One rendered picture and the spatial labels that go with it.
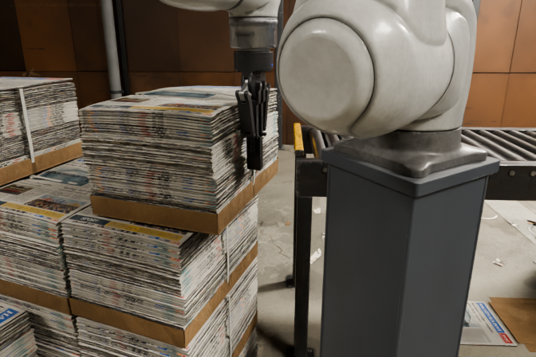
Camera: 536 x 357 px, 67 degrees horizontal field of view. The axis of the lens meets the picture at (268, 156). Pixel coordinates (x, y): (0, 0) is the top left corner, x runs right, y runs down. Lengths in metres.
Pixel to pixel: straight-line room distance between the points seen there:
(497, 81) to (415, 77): 4.52
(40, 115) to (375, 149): 0.90
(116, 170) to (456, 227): 0.61
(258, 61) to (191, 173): 0.24
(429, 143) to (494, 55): 4.26
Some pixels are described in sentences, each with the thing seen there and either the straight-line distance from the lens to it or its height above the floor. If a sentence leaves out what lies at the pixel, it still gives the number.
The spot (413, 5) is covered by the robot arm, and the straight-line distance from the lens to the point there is 0.43.
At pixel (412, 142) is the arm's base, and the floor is 1.04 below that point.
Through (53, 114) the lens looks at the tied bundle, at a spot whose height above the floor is 0.98.
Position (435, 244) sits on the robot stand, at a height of 0.88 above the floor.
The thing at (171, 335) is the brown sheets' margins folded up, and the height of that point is 0.63.
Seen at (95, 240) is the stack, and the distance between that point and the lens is 0.89.
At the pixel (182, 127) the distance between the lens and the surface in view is 0.73.
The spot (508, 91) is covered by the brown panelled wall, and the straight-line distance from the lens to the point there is 5.00.
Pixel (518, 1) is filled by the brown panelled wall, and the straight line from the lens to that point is 4.95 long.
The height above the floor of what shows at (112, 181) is 0.92.
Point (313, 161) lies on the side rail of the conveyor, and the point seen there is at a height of 0.80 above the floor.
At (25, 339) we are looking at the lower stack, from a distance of 1.14.
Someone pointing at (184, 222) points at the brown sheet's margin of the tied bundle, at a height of 0.85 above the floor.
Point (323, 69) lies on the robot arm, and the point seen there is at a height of 1.16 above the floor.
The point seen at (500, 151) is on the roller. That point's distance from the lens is 1.65.
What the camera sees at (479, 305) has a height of 0.01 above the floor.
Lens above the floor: 1.19
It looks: 17 degrees down
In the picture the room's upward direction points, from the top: straight up
